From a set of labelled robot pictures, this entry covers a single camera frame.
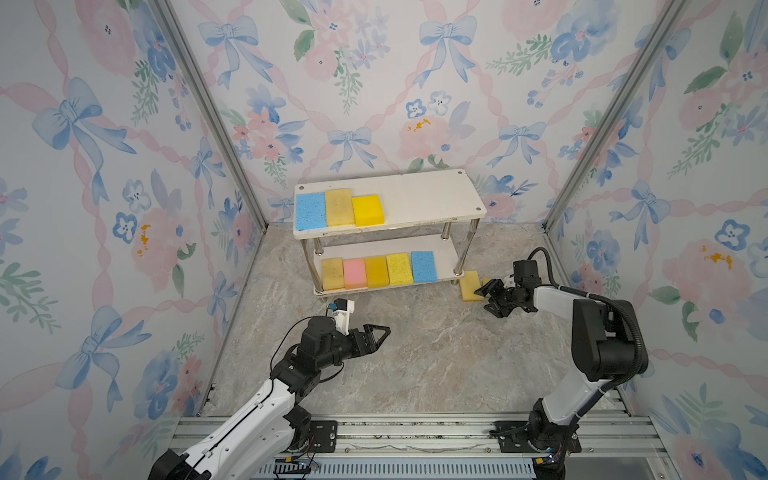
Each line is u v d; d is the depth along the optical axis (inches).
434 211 30.3
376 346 27.1
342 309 28.6
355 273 37.4
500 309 34.7
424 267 38.5
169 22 27.3
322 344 23.9
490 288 34.9
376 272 37.7
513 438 28.8
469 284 40.3
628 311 20.0
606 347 19.2
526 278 30.8
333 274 37.5
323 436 29.3
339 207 29.5
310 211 29.4
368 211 28.9
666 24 27.7
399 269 38.5
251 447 19.5
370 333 27.0
